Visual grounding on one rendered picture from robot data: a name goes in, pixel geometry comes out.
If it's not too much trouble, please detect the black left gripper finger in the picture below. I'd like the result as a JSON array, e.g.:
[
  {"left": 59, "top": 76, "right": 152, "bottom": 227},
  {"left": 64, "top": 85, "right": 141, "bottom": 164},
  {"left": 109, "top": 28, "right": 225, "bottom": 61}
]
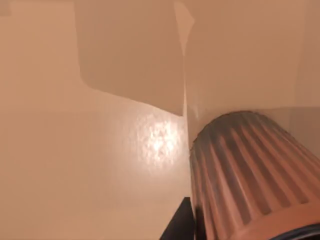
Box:
[{"left": 161, "top": 196, "right": 196, "bottom": 240}]

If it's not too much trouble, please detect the shallow salmon-coloured box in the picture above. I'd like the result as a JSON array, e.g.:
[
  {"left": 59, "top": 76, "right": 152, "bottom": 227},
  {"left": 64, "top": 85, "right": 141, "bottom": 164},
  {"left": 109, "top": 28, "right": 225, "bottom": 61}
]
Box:
[{"left": 0, "top": 0, "right": 320, "bottom": 240}]

